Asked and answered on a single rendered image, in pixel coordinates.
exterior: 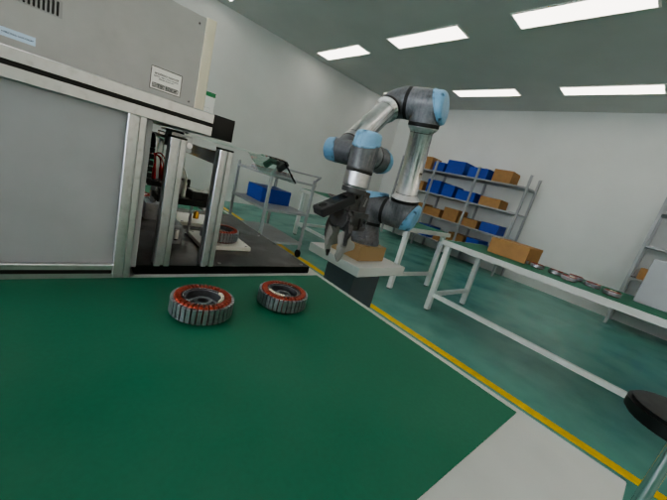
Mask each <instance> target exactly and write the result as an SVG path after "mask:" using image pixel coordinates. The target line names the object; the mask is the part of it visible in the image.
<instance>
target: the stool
mask: <svg viewBox="0 0 667 500"><path fill-rule="evenodd" d="M623 403H624V405H625V406H626V408H627V410H628V411H629V413H630V414H632V415H633V416H634V417H635V418H636V419H637V420H638V421H639V422H640V423H642V424H643V425H644V426H645V427H647V428H648V429H649V430H651V431H652V432H653V433H655V434H656V435H658V436H659V437H661V438H663V439H664V440H666V442H665V443H664V445H663V447H662V448H661V450H660V451H659V453H658V455H657V456H656V458H655V459H654V461H653V463H652V464H651V466H650V468H649V469H648V471H647V472H646V474H645V476H644V477H643V479H642V480H641V482H640V484H639V485H638V487H637V488H636V490H635V492H634V493H633V495H632V496H631V498H630V500H651V499H652V498H653V496H654V495H655V493H656V491H657V490H658V488H659V487H660V485H661V484H662V482H663V481H664V479H665V477H666V476H667V398H666V397H664V396H661V395H658V394H655V393H652V392H648V391H644V390H630V391H628V392H627V394H626V396H625V398H624V399H623Z"/></svg>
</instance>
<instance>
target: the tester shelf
mask: <svg viewBox="0 0 667 500"><path fill-rule="evenodd" d="M0 76H1V77H4V78H8V79H11V80H15V81H18V82H22V83H25V84H29V85H32V86H36V87H38V88H42V89H45V90H49V91H52V92H56V93H59V94H63V95H66V96H70V97H73V98H77V99H80V100H84V101H87V102H91V103H94V104H98V105H101V106H105V107H108V108H112V109H115V110H119V111H122V112H126V113H130V114H133V115H137V116H140V117H144V118H147V119H149V120H153V124H157V125H161V126H165V127H169V128H173V129H177V130H181V131H186V132H190V133H194V134H198V135H202V136H206V137H210V138H214V139H218V140H222V141H226V142H230V143H231V141H232V136H233V130H234V125H235V121H233V120H230V119H227V118H224V117H221V116H218V115H215V114H211V113H208V112H205V111H202V110H199V109H196V108H193V107H190V106H187V105H185V104H182V103H179V102H176V101H173V100H171V99H168V98H165V97H162V96H159V95H156V94H153V93H150V92H147V91H144V90H141V89H138V88H135V87H132V86H129V85H126V84H123V83H120V82H117V81H114V80H111V79H108V78H105V77H102V76H99V75H96V74H93V73H90V72H87V71H84V70H81V69H78V68H75V67H72V66H69V65H66V64H63V63H60V62H55V61H52V60H49V59H46V58H43V57H40V56H37V55H34V54H31V53H28V52H25V51H22V50H19V49H16V48H13V47H10V46H7V45H4V44H2V43H0Z"/></svg>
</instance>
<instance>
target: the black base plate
mask: <svg viewBox="0 0 667 500"><path fill-rule="evenodd" d="M156 221H157V220H154V219H144V218H143V216H142V219H141V227H140V235H139V243H138V251H137V260H136V267H131V268H132V271H133V273H134V275H141V274H274V273H308V272H309V268H310V267H309V266H307V265H306V264H304V263H303V262H302V261H300V260H299V259H297V258H296V257H294V256H293V255H291V254H290V253H288V252H287V251H285V250H284V249H282V248H281V247H279V246H278V245H276V244H275V243H273V242H272V241H270V240H269V239H267V238H266V237H264V236H263V235H261V234H260V233H258V232H257V231H255V230H254V229H252V228H251V227H249V226H248V225H246V224H245V223H244V222H242V221H241V220H239V219H238V218H236V217H235V216H233V215H232V214H225V213H223V214H222V218H221V222H220V224H225V225H228V226H232V227H234V228H236V229H237V230H238V231H239V235H238V238H239V239H240V240H241V241H243V242H244V243H245V244H246V245H248V246H249V247H250V248H251V250H250V251H230V250H215V255H214V261H213V266H212V267H209V266H205V267H201V266H200V264H198V255H199V251H200V248H199V247H198V246H197V244H196V243H195V242H194V240H193V239H192V238H191V237H190V236H189V235H185V233H186V232H187V226H186V225H183V230H182V237H181V243H180V244H174V243H172V249H171V255H170V262H169V266H163V265H160V266H154V265H153V263H152V262H151V261H152V253H153V246H154V238H155V228H156Z"/></svg>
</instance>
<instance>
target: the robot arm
mask: <svg viewBox="0 0 667 500"><path fill-rule="evenodd" d="M449 108H450V98H449V94H448V93H447V92H446V91H445V90H443V89H438V88H429V87H419V86H411V85H406V86H401V87H398V88H395V89H393V90H391V91H389V92H387V93H385V94H384V95H383V96H381V97H380V98H379V99H378V100H377V101H376V103H375V106H374V107H373V108H372V109H371V110H370V111H369V112H368V113H366V114H365V115H364V116H363V117H362V118H361V119H360V120H358V121H357V122H356V123H355V124H354V125H353V126H352V127H351V128H349V129H348V130H347V131H346V132H345V133H344V134H343V135H342V136H341V137H339V138H338V137H329V138H327V139H326V141H325V144H324V156H325V158H326V159H327V160H329V161H332V162H335V163H340V164H344V165H347V166H346V170H345V173H344V177H343V181H342V183H343V184H344V185H342V187H341V189H343V190H346V192H343V193H341V194H338V195H336V196H334V197H331V198H329V199H326V200H324V201H321V202H319V203H316V204H314V205H313V209H314V213H315V214H317V215H319V216H321V217H326V216H328V215H329V216H330V217H329V218H328V220H327V223H326V228H325V251H326V255H327V256H328V255H329V253H330V250H331V245H334V244H337V245H336V251H335V254H334V256H335V260H336V261H337V262H338V261H339V260H340V259H341V257H342V255H343V253H345V252H348V251H351V250H353V249H354V246H355V244H354V243H353V242H356V243H359V244H363V245H367V246H373V247H377V246H378V243H379V240H378V239H379V227H380V223H382V224H385V225H388V226H391V227H394V228H397V229H399V230H404V231H410V230H411V229H412V228H413V227H414V226H415V224H416V223H417V221H418V219H419V217H420V214H421V211H422V207H421V206H420V205H419V198H418V197H417V193H418V189H419V186H420V182H421V178H422V175H423V172H424V168H425V164H426V160H427V157H428V153H429V149H430V145H431V141H432V138H433V135H434V134H435V133H436V132H437V131H439V128H440V126H442V125H445V123H446V121H447V118H448V114H449ZM395 119H405V120H409V122H408V127H409V129H410V135H409V139H408V144H407V148H406V152H405V156H404V161H403V165H402V169H401V173H400V178H399V182H398V186H397V190H396V192H394V193H393V194H392V195H391V197H389V193H385V192H378V191H371V190H367V189H368V188H369V184H370V181H371V176H372V174H373V173H376V174H385V173H387V172H389V171H390V170H391V168H392V166H393V162H394V160H393V156H392V154H391V153H390V152H389V151H388V150H387V149H385V148H382V147H381V142H382V136H381V135H380V134H378V132H379V131H380V130H381V129H382V128H383V127H384V126H385V125H386V124H387V123H390V122H392V121H394V120H395ZM339 230H342V232H339ZM352 241H353V242H352Z"/></svg>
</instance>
